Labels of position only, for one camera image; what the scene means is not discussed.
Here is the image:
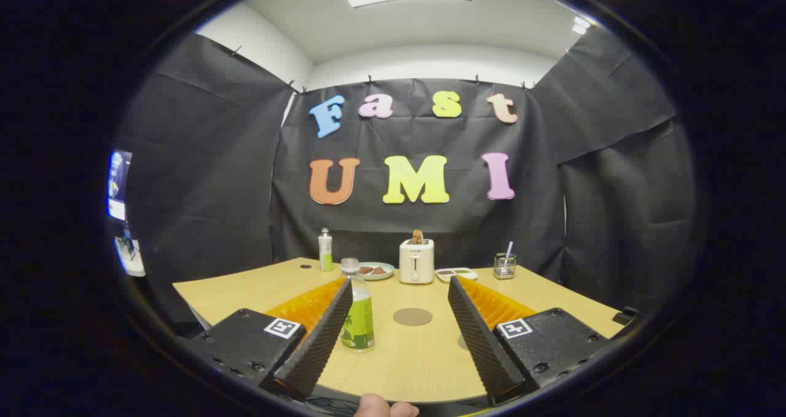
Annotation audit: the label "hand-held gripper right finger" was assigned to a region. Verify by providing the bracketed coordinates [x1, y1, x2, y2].
[447, 275, 615, 407]

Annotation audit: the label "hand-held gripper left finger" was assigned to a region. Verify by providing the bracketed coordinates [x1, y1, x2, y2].
[184, 276, 355, 402]

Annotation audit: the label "green label juice bottle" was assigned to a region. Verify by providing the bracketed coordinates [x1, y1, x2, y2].
[340, 257, 376, 353]

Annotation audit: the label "round brown coaster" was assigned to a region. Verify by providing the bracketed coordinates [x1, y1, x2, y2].
[393, 307, 434, 327]

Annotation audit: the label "small white green bottle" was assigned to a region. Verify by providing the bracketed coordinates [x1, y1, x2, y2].
[317, 227, 334, 272]

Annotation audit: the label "white divided dish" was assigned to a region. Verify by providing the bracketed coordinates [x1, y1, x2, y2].
[435, 267, 479, 283]

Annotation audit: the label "wooden table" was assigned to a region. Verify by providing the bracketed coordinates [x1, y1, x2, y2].
[173, 257, 626, 404]

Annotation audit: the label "pale green plate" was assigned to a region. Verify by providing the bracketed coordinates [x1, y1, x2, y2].
[356, 262, 395, 281]

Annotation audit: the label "white toaster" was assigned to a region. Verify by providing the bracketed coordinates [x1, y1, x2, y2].
[399, 238, 435, 284]

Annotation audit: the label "white device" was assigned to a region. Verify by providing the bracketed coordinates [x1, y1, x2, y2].
[114, 220, 146, 278]

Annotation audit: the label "black backdrop cloth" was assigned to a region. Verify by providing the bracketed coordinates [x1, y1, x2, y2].
[117, 27, 698, 338]

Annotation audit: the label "lit monitor screen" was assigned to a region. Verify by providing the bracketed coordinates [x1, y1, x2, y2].
[107, 150, 133, 221]

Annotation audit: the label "black cables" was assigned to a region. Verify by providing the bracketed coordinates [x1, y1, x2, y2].
[304, 396, 360, 416]

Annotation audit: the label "wire mesh holder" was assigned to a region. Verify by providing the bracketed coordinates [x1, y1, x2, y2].
[493, 252, 518, 280]

